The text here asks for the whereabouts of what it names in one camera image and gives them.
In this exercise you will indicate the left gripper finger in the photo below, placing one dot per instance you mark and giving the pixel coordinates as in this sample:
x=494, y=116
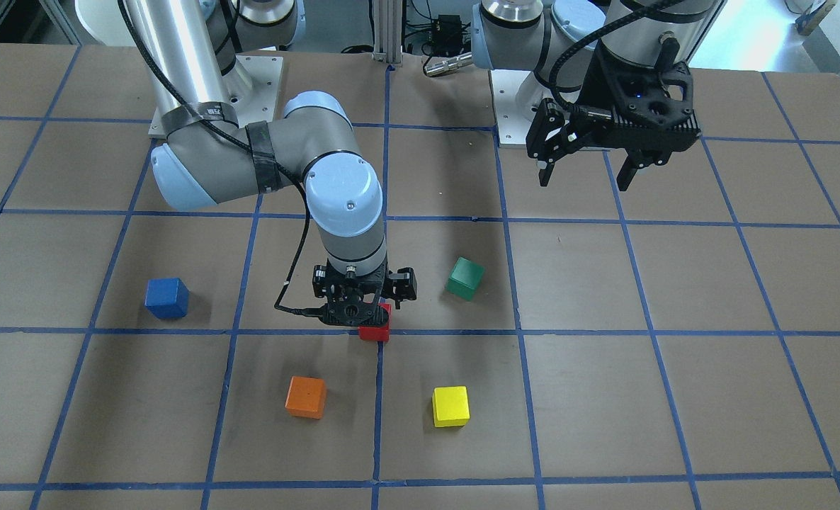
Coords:
x=638, y=159
x=552, y=136

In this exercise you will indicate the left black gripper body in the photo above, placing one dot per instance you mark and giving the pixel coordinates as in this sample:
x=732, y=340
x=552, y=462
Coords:
x=599, y=90

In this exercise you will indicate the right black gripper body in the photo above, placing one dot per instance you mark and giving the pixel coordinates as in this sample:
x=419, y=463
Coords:
x=404, y=282

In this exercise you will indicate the red block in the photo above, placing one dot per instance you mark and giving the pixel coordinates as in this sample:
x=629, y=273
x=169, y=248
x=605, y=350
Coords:
x=377, y=333

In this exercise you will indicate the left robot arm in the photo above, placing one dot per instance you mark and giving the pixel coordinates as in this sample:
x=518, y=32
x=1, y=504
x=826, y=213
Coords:
x=557, y=39

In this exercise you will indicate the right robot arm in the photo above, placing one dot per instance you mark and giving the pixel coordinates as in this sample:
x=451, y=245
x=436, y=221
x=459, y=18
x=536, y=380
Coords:
x=209, y=158

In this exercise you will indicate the orange block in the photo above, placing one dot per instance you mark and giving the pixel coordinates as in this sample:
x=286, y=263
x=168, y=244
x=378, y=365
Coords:
x=306, y=397

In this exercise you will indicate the green block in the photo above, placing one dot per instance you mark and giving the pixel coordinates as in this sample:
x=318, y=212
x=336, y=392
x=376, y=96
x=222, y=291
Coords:
x=465, y=278

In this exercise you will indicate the yellow block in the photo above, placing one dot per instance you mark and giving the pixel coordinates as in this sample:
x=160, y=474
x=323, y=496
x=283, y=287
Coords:
x=451, y=407

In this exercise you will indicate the blue block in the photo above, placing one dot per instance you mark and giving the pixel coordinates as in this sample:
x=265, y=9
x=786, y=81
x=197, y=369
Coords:
x=166, y=298

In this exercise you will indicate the silver cylinder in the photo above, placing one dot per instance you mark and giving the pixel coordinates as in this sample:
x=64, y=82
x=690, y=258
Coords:
x=449, y=64

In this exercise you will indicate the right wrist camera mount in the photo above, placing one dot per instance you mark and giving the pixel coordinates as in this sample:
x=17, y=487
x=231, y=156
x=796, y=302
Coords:
x=352, y=300

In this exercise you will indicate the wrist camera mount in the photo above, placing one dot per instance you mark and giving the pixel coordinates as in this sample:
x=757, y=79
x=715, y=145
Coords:
x=650, y=107
x=352, y=300

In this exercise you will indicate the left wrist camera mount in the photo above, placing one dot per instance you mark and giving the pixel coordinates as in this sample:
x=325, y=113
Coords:
x=650, y=107

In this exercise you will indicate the aluminium frame post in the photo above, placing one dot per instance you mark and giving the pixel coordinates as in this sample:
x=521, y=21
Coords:
x=388, y=31

